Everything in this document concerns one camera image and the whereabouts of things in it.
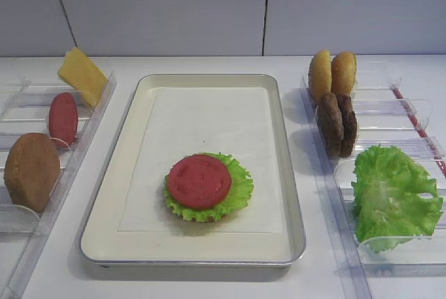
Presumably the red tomato slice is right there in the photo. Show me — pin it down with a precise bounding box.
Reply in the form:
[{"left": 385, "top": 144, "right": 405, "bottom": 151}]
[
  {"left": 48, "top": 92, "right": 78, "bottom": 148},
  {"left": 167, "top": 154, "right": 232, "bottom": 210}
]

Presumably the green lettuce leaf on tray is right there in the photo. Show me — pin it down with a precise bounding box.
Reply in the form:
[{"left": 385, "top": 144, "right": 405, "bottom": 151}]
[{"left": 163, "top": 153, "right": 254, "bottom": 222}]

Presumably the front brown meat patty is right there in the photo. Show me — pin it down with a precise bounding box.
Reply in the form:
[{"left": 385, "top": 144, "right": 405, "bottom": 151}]
[{"left": 317, "top": 93, "right": 344, "bottom": 157}]

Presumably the brown meat patty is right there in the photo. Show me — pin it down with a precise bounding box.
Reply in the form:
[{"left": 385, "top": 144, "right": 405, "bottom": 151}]
[
  {"left": 317, "top": 93, "right": 344, "bottom": 157},
  {"left": 336, "top": 94, "right": 357, "bottom": 158}
]

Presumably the rear brown meat patty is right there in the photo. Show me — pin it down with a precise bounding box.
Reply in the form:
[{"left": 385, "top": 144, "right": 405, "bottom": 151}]
[{"left": 336, "top": 94, "right": 357, "bottom": 158}]

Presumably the yellow cheese slice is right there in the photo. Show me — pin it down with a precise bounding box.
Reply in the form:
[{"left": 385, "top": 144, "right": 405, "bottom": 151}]
[{"left": 58, "top": 47, "right": 107, "bottom": 107}]

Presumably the upright red tomato slice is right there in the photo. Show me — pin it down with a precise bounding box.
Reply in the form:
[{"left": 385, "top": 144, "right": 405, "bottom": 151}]
[{"left": 48, "top": 92, "right": 78, "bottom": 148}]

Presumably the green lettuce leaf in rack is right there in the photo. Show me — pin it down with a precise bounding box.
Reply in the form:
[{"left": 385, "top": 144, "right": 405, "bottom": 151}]
[{"left": 351, "top": 146, "right": 443, "bottom": 253}]

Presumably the left golden bun half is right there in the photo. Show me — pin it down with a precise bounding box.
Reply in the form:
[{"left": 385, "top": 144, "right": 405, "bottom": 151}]
[{"left": 308, "top": 49, "right": 332, "bottom": 104}]

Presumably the golden bun half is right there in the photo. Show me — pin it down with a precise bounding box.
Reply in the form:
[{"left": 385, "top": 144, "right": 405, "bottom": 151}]
[
  {"left": 331, "top": 52, "right": 357, "bottom": 95},
  {"left": 308, "top": 49, "right": 332, "bottom": 104}
]

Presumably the metal baking tray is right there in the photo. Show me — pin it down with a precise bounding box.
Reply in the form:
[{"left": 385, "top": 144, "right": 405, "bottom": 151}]
[{"left": 80, "top": 74, "right": 305, "bottom": 267}]

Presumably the right golden bun half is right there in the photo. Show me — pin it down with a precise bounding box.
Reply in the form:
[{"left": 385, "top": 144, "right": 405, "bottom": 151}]
[{"left": 331, "top": 52, "right": 357, "bottom": 95}]

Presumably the right clear acrylic rack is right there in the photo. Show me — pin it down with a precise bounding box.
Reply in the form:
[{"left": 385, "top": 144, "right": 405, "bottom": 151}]
[{"left": 300, "top": 61, "right": 445, "bottom": 298}]

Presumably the clear acrylic rack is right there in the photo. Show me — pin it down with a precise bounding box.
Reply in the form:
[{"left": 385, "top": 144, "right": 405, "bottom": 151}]
[
  {"left": 1, "top": 76, "right": 116, "bottom": 298},
  {"left": 300, "top": 61, "right": 445, "bottom": 298}
]

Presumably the brown bun in left rack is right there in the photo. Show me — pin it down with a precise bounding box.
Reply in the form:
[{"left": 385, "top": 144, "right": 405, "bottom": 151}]
[{"left": 3, "top": 132, "right": 61, "bottom": 213}]

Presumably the left clear acrylic rack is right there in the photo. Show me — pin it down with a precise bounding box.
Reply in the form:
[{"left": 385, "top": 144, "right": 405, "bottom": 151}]
[{"left": 1, "top": 76, "right": 116, "bottom": 298}]

